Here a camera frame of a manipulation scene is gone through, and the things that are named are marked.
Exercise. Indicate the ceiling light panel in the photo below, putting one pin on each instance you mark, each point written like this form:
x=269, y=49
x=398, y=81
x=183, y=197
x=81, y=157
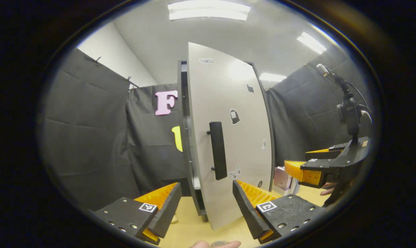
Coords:
x=311, y=43
x=272, y=77
x=209, y=10

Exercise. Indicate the dark grey cabinet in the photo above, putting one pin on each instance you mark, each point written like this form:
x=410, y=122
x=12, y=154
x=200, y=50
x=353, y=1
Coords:
x=183, y=103

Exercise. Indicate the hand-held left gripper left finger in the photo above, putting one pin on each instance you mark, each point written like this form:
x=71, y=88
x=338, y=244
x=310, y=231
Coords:
x=166, y=213

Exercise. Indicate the grey spine book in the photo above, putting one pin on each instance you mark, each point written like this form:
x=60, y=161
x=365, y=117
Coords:
x=294, y=187

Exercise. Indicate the grey cabinet door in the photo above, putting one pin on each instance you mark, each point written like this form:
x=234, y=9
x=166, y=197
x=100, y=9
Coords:
x=228, y=96

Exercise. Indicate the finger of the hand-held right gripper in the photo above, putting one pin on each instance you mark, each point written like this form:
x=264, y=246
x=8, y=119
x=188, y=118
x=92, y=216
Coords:
x=318, y=164
x=333, y=153

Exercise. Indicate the brown spine book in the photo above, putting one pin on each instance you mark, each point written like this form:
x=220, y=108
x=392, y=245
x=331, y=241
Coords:
x=282, y=177

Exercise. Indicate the black backdrop cloth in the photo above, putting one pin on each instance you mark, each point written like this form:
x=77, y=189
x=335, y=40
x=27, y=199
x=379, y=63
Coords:
x=90, y=131

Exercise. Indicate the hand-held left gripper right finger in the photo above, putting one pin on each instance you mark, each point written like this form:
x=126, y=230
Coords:
x=245, y=210

